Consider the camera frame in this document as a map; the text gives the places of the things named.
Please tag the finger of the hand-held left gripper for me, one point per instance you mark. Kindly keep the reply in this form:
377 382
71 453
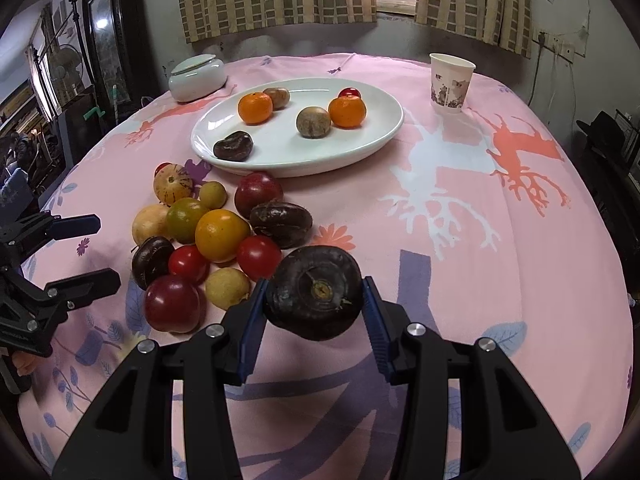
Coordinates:
85 285
75 225

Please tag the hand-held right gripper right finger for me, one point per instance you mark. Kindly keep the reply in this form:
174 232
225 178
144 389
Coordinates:
377 330

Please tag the white lidded ceramic jar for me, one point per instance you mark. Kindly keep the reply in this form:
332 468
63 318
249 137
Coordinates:
197 82

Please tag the tan round fruit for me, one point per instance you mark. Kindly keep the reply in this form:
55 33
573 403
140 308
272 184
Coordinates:
313 121

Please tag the green tomato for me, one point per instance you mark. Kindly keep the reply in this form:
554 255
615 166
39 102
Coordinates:
185 220

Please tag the yellow tomato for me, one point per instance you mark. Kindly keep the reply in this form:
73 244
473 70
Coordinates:
221 235

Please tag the dark wooden framed cabinet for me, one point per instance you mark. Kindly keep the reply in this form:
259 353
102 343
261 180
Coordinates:
107 35

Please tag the striped pepino melon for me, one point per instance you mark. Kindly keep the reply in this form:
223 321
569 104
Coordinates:
173 183

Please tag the small yellow-green fruit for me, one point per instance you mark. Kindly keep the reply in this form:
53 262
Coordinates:
211 195

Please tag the pale yellow pepino melon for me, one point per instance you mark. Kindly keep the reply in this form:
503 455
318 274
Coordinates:
147 222

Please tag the small red cherry tomato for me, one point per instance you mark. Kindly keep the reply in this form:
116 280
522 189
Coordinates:
162 167

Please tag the wall socket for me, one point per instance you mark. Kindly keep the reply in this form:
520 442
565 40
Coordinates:
557 45

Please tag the person's left hand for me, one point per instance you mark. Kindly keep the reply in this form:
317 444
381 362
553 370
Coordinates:
24 363

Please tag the pale yellow round fruit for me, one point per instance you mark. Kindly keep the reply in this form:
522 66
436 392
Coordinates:
227 287

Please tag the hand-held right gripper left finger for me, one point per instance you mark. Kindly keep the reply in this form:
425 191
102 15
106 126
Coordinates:
252 330

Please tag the pink printed tablecloth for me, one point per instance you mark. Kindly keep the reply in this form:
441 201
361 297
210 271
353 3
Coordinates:
500 270

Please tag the black hat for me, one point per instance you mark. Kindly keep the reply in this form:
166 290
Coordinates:
602 127

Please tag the striped checked curtain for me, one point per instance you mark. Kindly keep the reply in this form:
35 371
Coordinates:
275 0
470 0

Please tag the small orange mandarin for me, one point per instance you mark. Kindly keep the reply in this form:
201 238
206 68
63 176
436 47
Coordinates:
255 107

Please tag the large orange mandarin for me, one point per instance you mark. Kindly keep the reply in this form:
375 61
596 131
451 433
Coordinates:
347 111

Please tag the white oval plate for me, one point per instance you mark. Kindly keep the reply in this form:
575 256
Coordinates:
300 155

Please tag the brown oval fruit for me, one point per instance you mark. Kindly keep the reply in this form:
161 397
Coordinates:
277 98

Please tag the printed paper cup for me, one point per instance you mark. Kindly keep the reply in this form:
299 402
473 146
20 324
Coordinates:
450 85

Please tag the standing fan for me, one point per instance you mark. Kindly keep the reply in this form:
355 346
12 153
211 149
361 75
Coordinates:
65 62

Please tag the dark red plum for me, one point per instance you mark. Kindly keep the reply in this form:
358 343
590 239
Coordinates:
174 302
257 192

